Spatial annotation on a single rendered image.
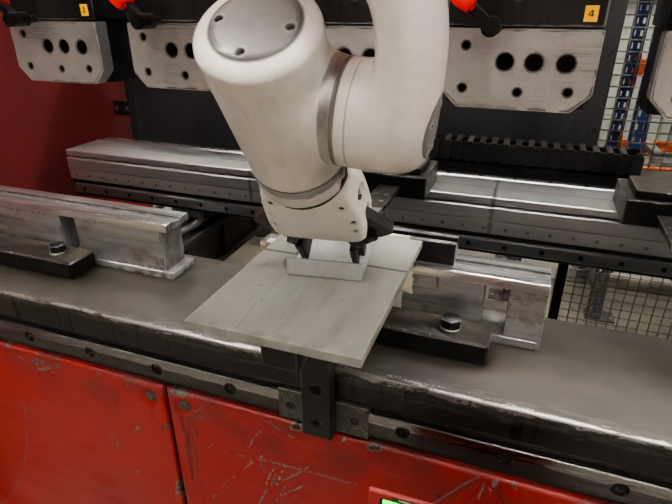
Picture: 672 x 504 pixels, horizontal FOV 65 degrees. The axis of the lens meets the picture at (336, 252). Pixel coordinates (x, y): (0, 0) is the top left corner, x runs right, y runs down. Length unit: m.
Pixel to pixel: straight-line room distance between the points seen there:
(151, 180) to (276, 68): 0.86
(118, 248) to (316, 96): 0.63
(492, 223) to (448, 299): 0.25
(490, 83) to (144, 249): 0.58
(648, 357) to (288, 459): 0.49
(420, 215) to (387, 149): 0.59
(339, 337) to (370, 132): 0.21
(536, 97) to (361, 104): 0.28
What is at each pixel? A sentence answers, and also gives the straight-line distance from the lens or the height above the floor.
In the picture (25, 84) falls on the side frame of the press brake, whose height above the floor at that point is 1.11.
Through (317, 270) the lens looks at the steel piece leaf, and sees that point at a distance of 0.58.
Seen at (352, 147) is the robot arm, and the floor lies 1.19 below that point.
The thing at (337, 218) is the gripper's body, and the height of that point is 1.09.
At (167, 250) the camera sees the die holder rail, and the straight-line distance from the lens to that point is 0.87.
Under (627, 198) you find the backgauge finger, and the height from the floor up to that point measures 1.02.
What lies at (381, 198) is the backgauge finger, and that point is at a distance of 0.81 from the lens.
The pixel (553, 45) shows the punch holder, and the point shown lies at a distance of 0.59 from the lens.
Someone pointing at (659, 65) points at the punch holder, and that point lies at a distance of 0.60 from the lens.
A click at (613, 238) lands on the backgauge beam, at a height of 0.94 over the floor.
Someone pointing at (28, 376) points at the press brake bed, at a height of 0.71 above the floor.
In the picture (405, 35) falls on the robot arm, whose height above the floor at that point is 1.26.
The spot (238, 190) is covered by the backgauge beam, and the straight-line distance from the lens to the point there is 1.05.
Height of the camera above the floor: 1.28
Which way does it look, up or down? 26 degrees down
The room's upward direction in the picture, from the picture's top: straight up
